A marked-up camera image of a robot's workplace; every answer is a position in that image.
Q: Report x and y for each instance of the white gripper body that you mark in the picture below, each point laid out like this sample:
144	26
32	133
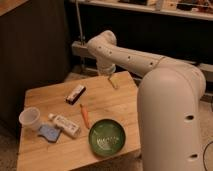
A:
106	69

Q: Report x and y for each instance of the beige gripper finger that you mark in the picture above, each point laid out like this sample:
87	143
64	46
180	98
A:
115	84
110	81

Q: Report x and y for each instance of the orange pepper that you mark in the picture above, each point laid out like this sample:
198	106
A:
85	116

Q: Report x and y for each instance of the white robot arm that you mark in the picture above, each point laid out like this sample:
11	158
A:
167	103

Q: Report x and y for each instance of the green ceramic bowl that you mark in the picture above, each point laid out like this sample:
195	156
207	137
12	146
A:
106	138

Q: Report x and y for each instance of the white ceramic cup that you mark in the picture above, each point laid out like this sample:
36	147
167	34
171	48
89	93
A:
30	118

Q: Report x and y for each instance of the dark candy bar wrapper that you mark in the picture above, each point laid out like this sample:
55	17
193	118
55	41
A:
75	94

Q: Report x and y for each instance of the wooden table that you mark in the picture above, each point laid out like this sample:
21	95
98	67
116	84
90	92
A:
101	100

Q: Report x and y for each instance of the white tube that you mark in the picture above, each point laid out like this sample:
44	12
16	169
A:
66	125

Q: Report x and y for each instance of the blue sponge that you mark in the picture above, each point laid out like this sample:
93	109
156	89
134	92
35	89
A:
50	133

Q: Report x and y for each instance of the upper shelf with items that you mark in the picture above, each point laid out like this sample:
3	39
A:
163	7

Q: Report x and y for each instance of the grey metal rail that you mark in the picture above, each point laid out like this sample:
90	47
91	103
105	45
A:
134	61

